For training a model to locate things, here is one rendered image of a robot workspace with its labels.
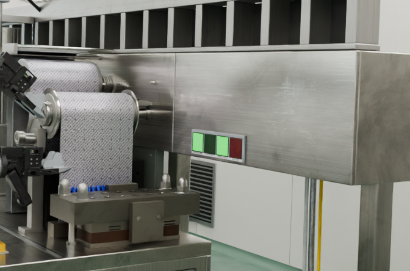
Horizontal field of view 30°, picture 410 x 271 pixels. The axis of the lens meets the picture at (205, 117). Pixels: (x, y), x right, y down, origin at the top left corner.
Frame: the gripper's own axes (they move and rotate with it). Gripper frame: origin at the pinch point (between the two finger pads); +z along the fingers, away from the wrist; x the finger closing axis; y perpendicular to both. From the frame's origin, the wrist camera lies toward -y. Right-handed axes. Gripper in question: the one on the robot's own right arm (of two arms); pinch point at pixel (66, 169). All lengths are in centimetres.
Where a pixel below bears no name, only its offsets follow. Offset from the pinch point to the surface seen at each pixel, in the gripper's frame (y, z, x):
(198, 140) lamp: 10.1, 29.4, -24.3
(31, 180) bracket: -3.9, -7.1, 8.3
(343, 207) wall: -53, 263, 151
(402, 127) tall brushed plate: 18, 46, -84
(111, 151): 4.9, 14.6, -0.3
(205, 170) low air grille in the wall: -48, 262, 309
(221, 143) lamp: 10.3, 29.4, -35.3
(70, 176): -2.0, 1.3, -0.3
